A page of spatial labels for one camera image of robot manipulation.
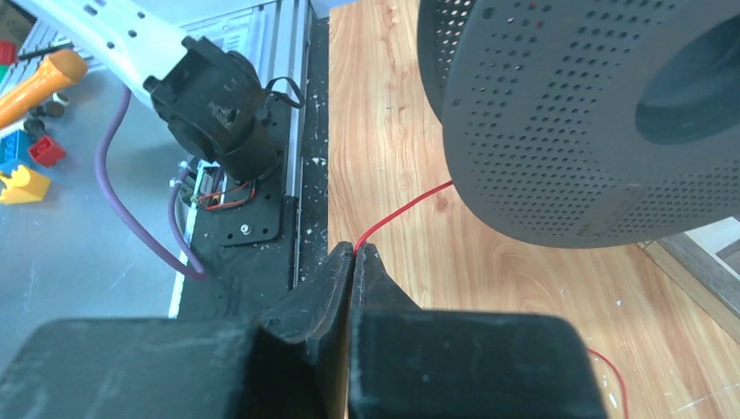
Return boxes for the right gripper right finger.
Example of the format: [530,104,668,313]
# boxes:
[348,244,606,418]

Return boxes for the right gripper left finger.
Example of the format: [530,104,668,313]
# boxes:
[1,242,354,418]

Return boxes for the red thin wire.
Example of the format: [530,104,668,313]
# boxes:
[353,179,631,419]

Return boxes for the dark grey cable spool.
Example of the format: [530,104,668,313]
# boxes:
[417,0,739,249]

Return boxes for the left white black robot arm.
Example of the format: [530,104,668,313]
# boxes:
[20,1,278,182]

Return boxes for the wooden chessboard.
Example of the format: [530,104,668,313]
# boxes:
[638,216,739,340]

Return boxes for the yellow toy brick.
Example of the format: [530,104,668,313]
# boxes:
[1,165,51,205]

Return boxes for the red toy brick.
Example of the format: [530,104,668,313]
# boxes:
[29,134,66,168]

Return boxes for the blue toy brick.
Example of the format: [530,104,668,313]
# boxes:
[0,130,33,175]

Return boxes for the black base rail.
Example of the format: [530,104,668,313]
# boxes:
[168,1,328,319]

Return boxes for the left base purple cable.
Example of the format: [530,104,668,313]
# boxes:
[93,85,208,283]

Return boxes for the red orange base wires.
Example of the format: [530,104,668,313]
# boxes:
[196,180,258,212]

